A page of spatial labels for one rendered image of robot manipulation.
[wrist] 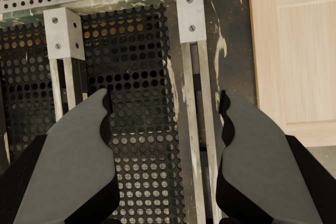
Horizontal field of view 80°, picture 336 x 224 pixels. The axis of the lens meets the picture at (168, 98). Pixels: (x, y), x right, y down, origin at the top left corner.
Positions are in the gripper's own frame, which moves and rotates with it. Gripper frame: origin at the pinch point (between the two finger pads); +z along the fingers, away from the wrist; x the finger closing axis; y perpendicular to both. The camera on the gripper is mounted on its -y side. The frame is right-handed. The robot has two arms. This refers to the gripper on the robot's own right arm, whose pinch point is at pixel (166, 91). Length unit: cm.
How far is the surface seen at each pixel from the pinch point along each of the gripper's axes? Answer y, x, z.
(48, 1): 0, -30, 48
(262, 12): 1.1, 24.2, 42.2
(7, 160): 43, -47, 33
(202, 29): 4.2, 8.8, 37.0
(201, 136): 28.5, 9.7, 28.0
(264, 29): 4.6, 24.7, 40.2
